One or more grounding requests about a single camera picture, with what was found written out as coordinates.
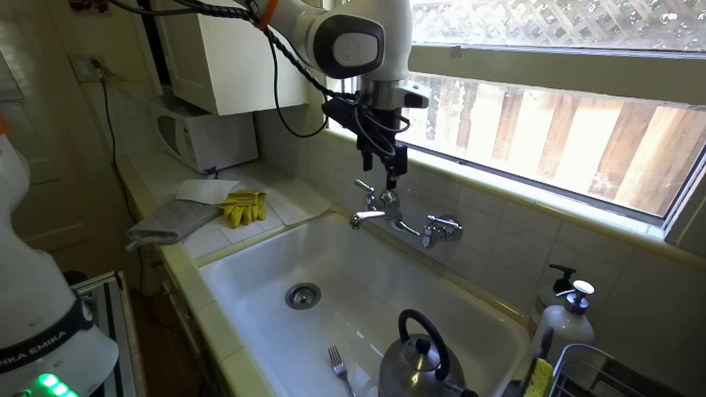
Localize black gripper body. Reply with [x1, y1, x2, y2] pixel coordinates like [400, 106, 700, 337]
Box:
[356, 108, 410, 174]

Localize chrome wall faucet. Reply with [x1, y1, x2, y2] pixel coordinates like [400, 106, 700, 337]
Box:
[350, 177, 466, 251]

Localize white ceramic sink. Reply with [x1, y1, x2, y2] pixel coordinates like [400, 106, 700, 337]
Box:
[196, 211, 535, 397]

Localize yellow rubber gloves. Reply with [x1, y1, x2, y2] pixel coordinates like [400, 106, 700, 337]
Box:
[219, 187, 270, 230]

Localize metal sink drain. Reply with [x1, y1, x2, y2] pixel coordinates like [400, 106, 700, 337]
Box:
[282, 280, 324, 311]

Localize dark soap pump bottle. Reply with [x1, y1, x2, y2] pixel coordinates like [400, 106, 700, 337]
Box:
[539, 263, 581, 310]

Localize metal fork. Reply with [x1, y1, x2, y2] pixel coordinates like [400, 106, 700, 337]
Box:
[326, 344, 357, 397]

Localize gray towel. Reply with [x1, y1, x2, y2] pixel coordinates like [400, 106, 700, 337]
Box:
[123, 197, 224, 253]

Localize white soap pump bottle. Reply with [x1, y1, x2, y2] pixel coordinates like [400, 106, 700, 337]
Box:
[530, 279, 598, 371]

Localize dark dish rack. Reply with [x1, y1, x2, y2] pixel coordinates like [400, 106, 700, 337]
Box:
[547, 340, 690, 397]

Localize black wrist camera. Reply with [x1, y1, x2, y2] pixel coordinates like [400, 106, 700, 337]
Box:
[321, 98, 365, 136]

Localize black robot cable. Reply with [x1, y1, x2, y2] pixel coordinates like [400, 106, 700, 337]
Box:
[109, 0, 372, 141]

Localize orange velcro strap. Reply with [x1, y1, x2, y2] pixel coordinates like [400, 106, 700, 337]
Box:
[251, 0, 282, 32]

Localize cream wall cabinet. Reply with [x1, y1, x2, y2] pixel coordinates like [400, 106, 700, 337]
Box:
[150, 0, 314, 118]

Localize white window frame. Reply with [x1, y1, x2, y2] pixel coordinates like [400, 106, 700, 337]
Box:
[323, 0, 706, 244]

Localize steel kettle with black handle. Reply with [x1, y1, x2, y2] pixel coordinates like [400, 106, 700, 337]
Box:
[375, 306, 481, 397]

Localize black power cord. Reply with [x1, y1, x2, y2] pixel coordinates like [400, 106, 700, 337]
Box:
[94, 61, 142, 225]

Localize wall outlet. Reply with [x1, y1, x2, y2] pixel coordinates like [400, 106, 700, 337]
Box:
[68, 53, 102, 87]

